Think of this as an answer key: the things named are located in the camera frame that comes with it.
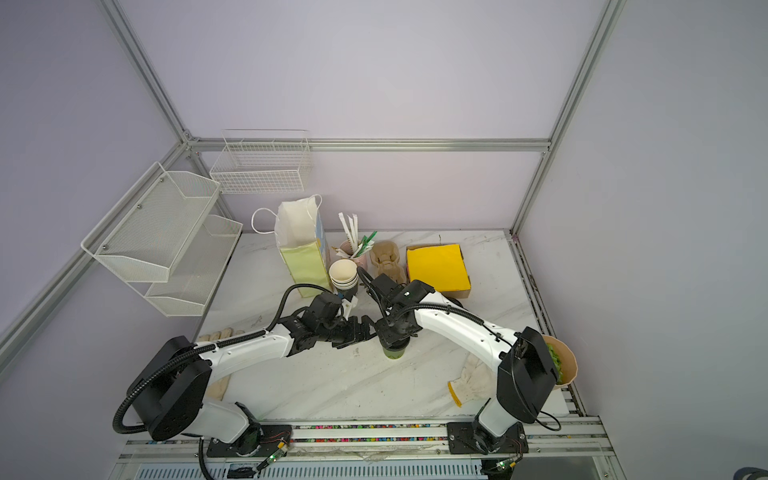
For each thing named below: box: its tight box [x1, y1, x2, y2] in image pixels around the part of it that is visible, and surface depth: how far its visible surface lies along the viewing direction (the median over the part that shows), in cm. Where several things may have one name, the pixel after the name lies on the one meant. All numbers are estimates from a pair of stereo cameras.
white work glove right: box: [447, 352, 497, 407], surface depth 84 cm
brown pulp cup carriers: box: [370, 240, 407, 285], surface depth 107 cm
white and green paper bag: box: [251, 194, 332, 298], surface depth 91 cm
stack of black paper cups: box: [328, 258, 359, 301], surface depth 94 cm
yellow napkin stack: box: [407, 244, 471, 292], surface depth 110 cm
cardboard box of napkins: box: [406, 244, 472, 299], surface depth 110 cm
